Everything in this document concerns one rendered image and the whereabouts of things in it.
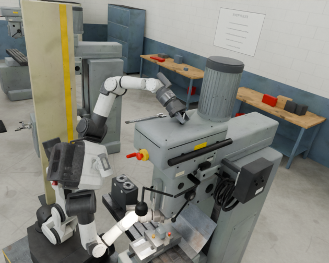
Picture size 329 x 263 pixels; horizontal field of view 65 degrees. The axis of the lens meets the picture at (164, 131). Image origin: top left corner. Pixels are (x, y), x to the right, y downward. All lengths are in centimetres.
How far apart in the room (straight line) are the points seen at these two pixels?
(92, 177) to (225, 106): 83
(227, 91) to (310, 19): 427
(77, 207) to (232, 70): 108
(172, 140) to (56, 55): 184
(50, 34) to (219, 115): 183
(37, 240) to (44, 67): 155
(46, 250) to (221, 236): 138
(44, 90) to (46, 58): 31
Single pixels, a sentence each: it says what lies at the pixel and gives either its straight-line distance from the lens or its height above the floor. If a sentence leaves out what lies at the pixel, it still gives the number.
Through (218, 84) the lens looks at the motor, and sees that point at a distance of 139.
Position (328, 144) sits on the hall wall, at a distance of 560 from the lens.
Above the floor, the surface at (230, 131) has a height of 176.
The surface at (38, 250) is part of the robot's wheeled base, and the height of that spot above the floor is 57.
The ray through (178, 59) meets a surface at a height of 99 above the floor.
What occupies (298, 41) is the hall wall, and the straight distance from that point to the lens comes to 562.
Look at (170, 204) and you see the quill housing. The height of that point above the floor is 143.
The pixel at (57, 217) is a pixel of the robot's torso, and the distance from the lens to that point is 204.
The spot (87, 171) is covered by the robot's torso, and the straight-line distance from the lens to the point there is 150.
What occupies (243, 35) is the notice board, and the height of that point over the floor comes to 189.
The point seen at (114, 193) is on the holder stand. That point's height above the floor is 97.
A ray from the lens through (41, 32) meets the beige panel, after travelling 271.
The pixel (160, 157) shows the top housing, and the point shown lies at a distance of 120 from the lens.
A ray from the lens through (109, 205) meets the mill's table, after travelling 225.
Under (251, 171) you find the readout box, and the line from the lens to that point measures 143.
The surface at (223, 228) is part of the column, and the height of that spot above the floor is 107.
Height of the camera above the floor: 248
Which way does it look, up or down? 28 degrees down
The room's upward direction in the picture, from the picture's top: 8 degrees clockwise
